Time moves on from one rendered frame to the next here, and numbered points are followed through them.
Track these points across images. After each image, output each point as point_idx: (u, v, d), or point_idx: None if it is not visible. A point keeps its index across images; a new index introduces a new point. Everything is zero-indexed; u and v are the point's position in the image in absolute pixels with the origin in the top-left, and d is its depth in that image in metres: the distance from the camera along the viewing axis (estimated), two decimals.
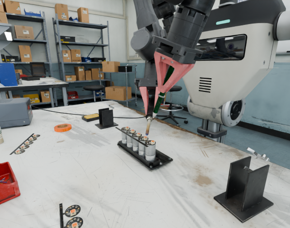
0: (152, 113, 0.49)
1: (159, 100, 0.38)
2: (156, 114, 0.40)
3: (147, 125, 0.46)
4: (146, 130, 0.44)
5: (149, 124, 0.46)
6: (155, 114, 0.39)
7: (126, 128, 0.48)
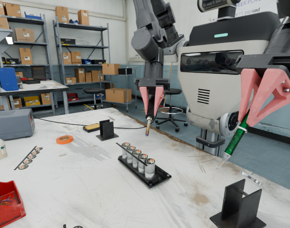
0: (152, 113, 0.49)
1: (242, 136, 0.26)
2: (228, 157, 0.26)
3: (147, 125, 0.46)
4: (146, 131, 0.44)
5: (149, 125, 0.46)
6: (229, 157, 0.26)
7: (127, 144, 0.50)
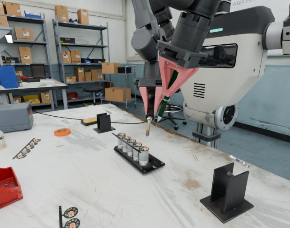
0: (152, 113, 0.49)
1: (164, 103, 0.38)
2: (161, 117, 0.40)
3: (147, 125, 0.46)
4: (147, 131, 0.44)
5: (149, 125, 0.46)
6: (160, 117, 0.40)
7: (122, 135, 0.51)
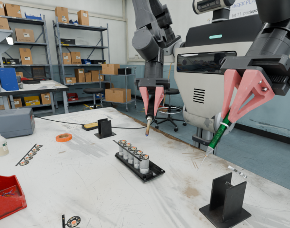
0: (152, 113, 0.49)
1: (224, 131, 0.28)
2: (211, 150, 0.28)
3: (147, 125, 0.46)
4: (146, 131, 0.44)
5: (149, 125, 0.46)
6: (212, 150, 0.28)
7: (123, 142, 0.52)
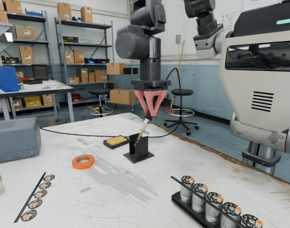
0: (149, 115, 0.49)
1: None
2: None
3: (141, 129, 0.50)
4: (137, 136, 0.49)
5: (142, 129, 0.49)
6: None
7: (191, 182, 0.32)
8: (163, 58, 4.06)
